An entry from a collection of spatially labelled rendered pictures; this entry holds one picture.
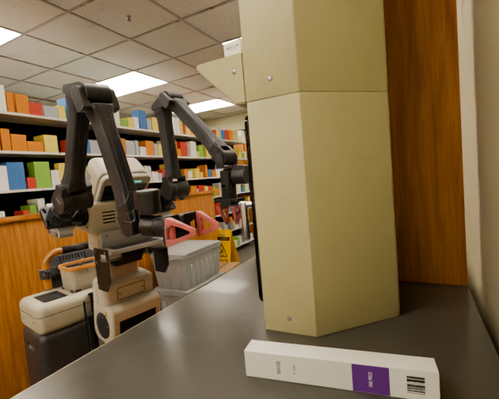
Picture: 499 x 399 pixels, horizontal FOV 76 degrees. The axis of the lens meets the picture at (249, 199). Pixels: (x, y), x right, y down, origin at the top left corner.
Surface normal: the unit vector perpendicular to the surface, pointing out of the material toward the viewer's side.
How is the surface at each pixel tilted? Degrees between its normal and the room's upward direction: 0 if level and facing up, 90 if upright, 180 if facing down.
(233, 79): 90
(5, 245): 90
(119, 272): 98
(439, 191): 90
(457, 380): 0
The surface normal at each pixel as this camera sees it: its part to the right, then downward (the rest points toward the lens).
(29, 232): 0.89, -0.04
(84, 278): 0.77, 0.01
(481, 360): -0.08, -0.99
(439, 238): -0.46, 0.10
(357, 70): 0.30, 0.04
